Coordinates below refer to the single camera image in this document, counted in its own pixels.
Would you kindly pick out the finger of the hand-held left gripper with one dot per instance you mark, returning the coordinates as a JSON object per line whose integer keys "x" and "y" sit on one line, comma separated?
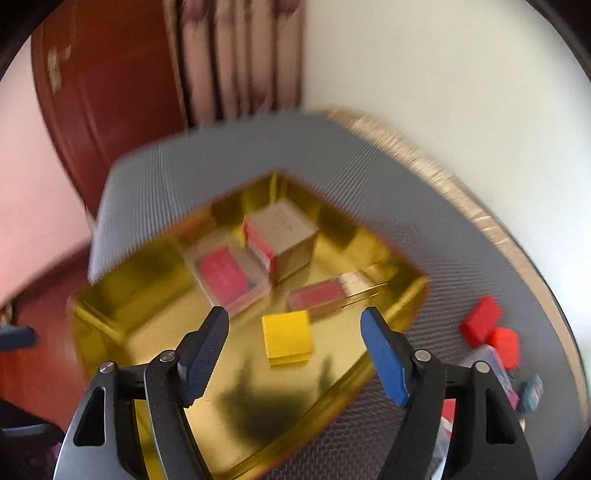
{"x": 16, "y": 337}

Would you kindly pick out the yellow cube box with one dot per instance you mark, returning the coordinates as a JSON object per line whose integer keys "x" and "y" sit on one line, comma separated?
{"x": 286, "y": 337}

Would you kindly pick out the red and white packet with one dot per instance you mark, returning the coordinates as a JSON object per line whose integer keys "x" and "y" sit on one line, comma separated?
{"x": 448, "y": 417}

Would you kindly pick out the brown wooden door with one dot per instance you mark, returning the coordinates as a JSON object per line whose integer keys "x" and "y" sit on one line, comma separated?
{"x": 115, "y": 92}

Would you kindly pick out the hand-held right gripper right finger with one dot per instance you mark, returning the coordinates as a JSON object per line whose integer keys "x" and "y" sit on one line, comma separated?
{"x": 385, "y": 362}

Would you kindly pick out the flat red and gold box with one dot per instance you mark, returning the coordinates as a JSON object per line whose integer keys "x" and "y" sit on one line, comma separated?
{"x": 318, "y": 297}

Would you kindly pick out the red oval block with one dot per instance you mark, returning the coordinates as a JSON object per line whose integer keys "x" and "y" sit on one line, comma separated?
{"x": 505, "y": 346}

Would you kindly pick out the red card in clear case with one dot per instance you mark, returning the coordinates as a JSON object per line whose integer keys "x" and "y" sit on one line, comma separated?
{"x": 224, "y": 274}

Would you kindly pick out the gold foil table edging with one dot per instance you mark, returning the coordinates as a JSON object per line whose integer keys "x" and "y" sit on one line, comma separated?
{"x": 443, "y": 175}

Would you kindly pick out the beige and red cube box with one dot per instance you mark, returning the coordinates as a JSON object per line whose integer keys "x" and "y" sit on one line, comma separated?
{"x": 281, "y": 230}

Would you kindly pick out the red box with gold interior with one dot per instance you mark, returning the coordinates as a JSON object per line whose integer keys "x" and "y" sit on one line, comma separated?
{"x": 138, "y": 295}

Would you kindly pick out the clear purple packet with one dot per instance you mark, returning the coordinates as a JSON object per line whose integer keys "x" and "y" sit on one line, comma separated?
{"x": 501, "y": 371}

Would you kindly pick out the red rectangular block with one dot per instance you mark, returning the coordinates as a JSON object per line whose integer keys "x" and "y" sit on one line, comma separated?
{"x": 480, "y": 321}

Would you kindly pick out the grey mesh mat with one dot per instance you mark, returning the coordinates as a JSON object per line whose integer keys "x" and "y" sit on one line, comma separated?
{"x": 369, "y": 184}

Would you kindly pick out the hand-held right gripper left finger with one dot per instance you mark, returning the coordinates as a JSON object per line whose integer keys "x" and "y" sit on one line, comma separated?
{"x": 207, "y": 353}

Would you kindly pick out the teal small object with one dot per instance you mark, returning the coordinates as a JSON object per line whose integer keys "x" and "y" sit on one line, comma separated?
{"x": 532, "y": 392}

